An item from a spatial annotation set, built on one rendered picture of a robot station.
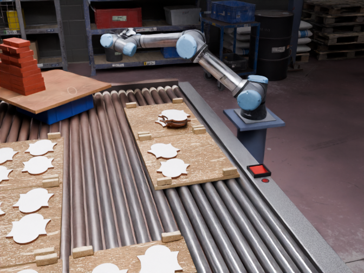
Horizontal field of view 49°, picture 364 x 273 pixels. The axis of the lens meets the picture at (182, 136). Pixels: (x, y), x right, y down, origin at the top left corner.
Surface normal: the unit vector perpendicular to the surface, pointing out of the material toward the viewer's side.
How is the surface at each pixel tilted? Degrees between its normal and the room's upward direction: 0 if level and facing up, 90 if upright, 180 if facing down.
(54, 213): 0
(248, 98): 97
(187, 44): 88
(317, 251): 0
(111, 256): 0
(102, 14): 90
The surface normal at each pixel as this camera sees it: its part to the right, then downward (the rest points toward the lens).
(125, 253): 0.00, -0.90
